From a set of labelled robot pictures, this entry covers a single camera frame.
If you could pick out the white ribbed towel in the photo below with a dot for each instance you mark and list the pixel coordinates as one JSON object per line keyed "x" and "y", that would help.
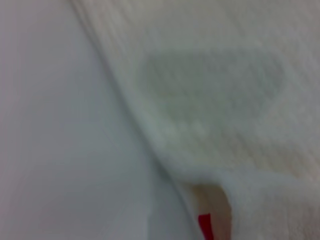
{"x": 225, "y": 87}

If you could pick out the red fabric label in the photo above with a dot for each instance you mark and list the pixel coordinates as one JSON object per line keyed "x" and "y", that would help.
{"x": 205, "y": 226}

